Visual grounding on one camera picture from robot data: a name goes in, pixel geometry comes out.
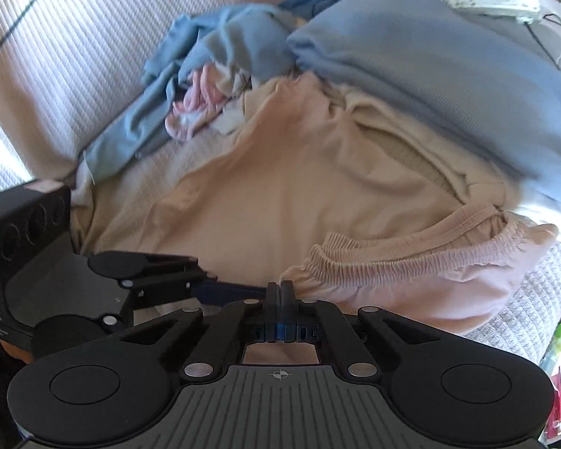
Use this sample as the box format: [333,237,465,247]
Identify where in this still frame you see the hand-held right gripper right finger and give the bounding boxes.
[280,280,443,381]

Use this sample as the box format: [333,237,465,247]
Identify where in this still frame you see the pale pink pants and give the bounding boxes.
[70,72,559,337]

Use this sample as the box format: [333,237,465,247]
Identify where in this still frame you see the printed cream garment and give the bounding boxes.
[165,63,255,143]

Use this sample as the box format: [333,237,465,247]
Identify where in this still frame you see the white power strip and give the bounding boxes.
[444,0,540,22]

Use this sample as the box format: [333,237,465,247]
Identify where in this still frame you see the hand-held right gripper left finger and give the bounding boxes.
[117,281,282,382]

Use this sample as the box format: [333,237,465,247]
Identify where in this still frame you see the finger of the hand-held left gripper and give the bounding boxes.
[87,251,207,291]
[101,277,268,329]

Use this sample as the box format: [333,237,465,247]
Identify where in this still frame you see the grey-blue crumpled garment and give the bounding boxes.
[178,7,300,99]

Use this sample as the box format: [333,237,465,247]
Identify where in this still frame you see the grey-blue pants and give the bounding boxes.
[286,0,561,197]

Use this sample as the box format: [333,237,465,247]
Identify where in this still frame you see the light blue shirt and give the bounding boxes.
[84,4,244,183]

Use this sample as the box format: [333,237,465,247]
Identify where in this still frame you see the cream sweatshirt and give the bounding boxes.
[519,187,561,239]

